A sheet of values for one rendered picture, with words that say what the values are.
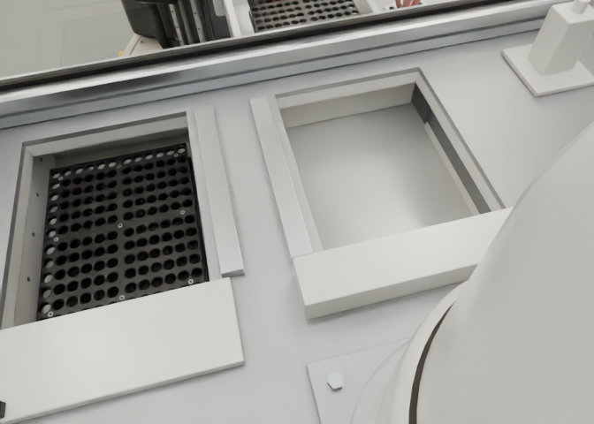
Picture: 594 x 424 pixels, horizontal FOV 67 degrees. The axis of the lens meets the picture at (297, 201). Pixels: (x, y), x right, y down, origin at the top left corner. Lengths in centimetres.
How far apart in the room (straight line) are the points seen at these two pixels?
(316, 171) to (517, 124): 27
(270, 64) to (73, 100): 25
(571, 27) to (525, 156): 16
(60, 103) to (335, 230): 38
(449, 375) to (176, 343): 29
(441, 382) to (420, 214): 47
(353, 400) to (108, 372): 21
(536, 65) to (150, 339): 56
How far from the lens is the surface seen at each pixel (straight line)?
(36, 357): 47
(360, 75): 63
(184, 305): 43
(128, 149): 73
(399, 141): 71
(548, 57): 66
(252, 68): 61
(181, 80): 61
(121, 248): 55
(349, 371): 40
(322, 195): 63
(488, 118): 60
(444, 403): 18
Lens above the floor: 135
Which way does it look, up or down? 56 degrees down
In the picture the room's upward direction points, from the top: 3 degrees counter-clockwise
